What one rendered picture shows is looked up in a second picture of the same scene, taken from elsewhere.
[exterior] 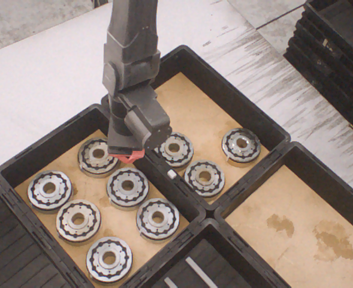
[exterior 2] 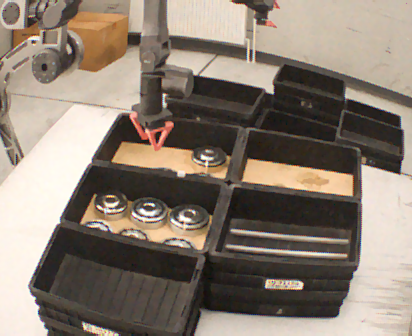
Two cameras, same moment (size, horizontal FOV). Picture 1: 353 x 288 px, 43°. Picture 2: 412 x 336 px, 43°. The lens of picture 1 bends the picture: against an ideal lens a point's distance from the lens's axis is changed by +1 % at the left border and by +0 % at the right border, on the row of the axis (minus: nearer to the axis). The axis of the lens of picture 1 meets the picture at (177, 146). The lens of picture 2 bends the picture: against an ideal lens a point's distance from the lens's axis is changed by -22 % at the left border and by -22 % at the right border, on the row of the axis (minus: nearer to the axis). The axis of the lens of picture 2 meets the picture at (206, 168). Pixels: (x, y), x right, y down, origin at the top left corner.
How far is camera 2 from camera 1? 104 cm
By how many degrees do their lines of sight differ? 33
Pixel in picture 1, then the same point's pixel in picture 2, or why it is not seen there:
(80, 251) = not seen: hidden behind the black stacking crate
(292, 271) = not seen: hidden behind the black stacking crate
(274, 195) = (257, 176)
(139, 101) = (169, 68)
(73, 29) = (22, 169)
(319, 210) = (292, 171)
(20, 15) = not seen: outside the picture
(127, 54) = (160, 38)
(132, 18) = (160, 18)
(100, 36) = (42, 165)
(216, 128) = (179, 159)
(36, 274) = (131, 282)
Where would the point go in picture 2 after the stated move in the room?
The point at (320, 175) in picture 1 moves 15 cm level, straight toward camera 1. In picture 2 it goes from (278, 142) to (277, 169)
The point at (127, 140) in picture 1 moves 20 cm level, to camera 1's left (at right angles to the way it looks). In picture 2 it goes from (159, 115) to (85, 134)
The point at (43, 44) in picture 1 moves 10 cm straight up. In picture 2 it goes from (11, 185) to (8, 163)
